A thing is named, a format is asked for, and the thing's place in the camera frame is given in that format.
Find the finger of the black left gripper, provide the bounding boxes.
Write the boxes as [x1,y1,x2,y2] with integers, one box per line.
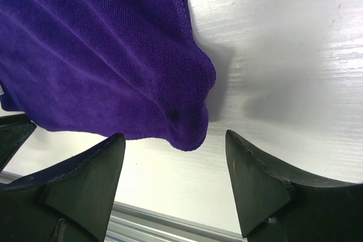
[0,114,36,171]

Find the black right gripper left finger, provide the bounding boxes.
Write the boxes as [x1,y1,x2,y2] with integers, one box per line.
[1,134,125,241]

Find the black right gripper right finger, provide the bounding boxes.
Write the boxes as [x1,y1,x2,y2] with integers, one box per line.
[225,130,362,241]

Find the purple towel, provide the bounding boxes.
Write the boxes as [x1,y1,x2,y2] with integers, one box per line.
[1,0,216,151]

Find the aluminium mounting rail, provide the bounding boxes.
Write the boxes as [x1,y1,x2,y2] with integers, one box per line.
[1,172,241,241]

